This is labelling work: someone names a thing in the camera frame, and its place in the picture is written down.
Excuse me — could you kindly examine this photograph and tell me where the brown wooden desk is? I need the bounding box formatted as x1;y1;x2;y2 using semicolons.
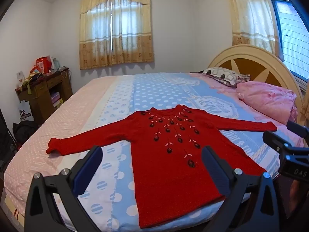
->
15;67;73;123

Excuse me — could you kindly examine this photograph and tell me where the narrow yellow floral curtain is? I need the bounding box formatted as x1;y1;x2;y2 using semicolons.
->
226;0;284;61

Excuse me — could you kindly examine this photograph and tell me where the white paper bag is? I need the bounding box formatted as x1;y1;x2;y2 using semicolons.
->
19;100;35;123

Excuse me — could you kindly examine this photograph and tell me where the polka dot bed sheet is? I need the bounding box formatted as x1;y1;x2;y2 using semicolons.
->
3;72;305;232

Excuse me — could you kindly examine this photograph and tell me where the cream wooden headboard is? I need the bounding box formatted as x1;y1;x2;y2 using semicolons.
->
207;45;305;126

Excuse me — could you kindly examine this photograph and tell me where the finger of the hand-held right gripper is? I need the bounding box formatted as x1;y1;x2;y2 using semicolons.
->
262;130;294;154
286;120;309;139

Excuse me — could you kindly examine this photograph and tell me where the pink pillow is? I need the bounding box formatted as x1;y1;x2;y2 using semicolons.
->
236;82;299;125

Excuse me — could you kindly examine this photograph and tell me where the green yellow cloth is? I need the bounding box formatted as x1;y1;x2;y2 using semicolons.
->
22;70;45;95

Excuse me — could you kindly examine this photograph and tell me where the blue framed window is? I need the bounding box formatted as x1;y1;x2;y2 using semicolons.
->
270;0;309;81

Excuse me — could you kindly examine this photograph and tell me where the black bag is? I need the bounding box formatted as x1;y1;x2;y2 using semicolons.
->
13;120;39;148

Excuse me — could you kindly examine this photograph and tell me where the wide yellow floral curtain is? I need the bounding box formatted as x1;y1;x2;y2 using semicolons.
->
79;0;155;70

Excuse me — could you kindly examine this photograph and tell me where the patterned white pillow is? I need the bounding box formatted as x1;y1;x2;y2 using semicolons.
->
201;67;251;88

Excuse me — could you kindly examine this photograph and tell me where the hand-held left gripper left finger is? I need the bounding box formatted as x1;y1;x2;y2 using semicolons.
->
24;146;104;232

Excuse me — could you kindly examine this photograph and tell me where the red embroidered sweater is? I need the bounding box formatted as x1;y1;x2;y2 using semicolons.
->
46;104;278;229

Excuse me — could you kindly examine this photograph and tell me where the dark luggage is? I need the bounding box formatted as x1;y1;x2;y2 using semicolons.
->
0;108;16;171

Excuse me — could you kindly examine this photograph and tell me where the red gift bag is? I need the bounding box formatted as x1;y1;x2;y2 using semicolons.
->
35;56;53;74

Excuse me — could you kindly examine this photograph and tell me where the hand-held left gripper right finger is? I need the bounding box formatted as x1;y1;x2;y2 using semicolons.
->
201;146;280;232

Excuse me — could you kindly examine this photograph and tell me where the white printed card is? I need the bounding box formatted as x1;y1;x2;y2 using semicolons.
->
16;71;25;88

